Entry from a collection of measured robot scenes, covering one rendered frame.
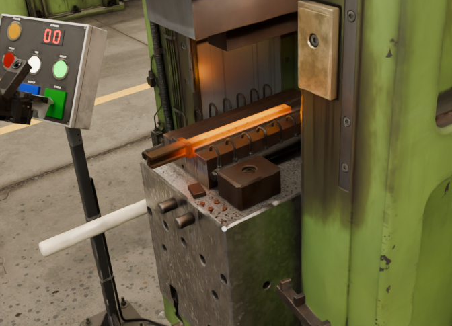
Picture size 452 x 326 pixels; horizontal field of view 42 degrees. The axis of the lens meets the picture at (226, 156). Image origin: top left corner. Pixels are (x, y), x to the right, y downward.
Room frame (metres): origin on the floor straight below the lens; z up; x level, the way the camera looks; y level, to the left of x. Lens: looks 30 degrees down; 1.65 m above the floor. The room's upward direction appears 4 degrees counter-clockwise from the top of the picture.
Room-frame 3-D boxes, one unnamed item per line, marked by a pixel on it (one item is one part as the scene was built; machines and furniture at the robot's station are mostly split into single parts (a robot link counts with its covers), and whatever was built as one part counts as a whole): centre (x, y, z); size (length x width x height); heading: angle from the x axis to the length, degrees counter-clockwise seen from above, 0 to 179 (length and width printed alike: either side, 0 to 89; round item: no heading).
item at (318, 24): (1.03, -0.18, 1.27); 0.09 x 0.02 x 0.17; 33
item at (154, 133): (1.61, 0.20, 0.80); 0.06 x 0.03 x 0.14; 33
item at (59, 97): (1.49, 0.46, 1.01); 0.07 x 0.05 x 0.07; 58
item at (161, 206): (1.16, 0.15, 0.87); 0.04 x 0.03 x 0.03; 123
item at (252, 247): (1.30, -0.12, 0.69); 0.56 x 0.38 x 0.45; 123
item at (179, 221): (1.09, 0.10, 0.87); 0.04 x 0.03 x 0.03; 123
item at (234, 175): (1.11, -0.05, 0.95); 0.12 x 0.08 x 0.06; 123
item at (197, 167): (1.34, -0.08, 0.96); 0.42 x 0.20 x 0.09; 123
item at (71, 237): (1.47, 0.36, 0.62); 0.44 x 0.05 x 0.05; 123
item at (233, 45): (1.34, -0.12, 1.24); 0.30 x 0.07 x 0.06; 123
